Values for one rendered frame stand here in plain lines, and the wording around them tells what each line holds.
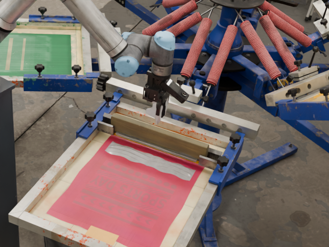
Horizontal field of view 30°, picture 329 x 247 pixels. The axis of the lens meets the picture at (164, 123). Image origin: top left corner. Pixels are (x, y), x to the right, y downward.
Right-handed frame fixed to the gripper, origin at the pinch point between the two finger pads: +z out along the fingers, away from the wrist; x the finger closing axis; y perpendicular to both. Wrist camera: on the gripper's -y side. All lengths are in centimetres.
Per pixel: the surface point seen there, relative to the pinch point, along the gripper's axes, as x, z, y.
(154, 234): 41.4, 16.9, -16.2
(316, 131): -52, 19, -55
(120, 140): 0.9, 16.0, 16.1
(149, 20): -113, 20, 51
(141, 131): 1.0, 8.0, 7.3
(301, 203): -112, 111, -58
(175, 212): 28.8, 16.8, -18.7
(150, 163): 8.5, 15.9, -0.5
